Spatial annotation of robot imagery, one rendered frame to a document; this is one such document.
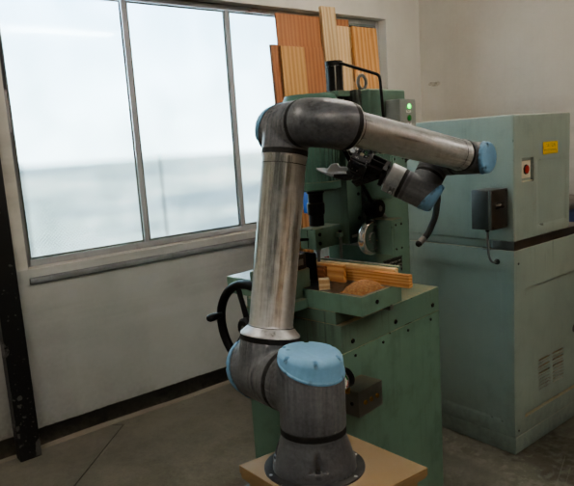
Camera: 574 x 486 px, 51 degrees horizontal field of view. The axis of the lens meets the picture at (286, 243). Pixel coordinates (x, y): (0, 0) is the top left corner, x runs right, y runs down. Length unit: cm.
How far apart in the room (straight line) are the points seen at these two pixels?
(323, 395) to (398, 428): 92
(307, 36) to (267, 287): 255
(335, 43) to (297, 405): 289
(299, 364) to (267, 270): 26
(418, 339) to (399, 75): 261
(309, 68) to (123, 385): 208
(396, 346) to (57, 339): 170
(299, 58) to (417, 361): 206
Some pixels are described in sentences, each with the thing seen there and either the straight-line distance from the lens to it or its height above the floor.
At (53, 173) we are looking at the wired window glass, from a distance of 311.
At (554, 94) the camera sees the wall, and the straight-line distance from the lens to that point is 408.
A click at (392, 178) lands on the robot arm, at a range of 181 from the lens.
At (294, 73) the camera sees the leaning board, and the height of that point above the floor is 175.
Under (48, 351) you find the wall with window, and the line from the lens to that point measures 312.
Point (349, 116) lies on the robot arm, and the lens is 140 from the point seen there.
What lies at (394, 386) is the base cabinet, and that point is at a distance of 214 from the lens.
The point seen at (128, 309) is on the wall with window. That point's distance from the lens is 323.
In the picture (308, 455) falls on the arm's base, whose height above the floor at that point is 69.
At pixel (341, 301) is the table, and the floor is 88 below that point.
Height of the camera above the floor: 135
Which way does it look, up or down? 9 degrees down
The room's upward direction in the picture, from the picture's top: 4 degrees counter-clockwise
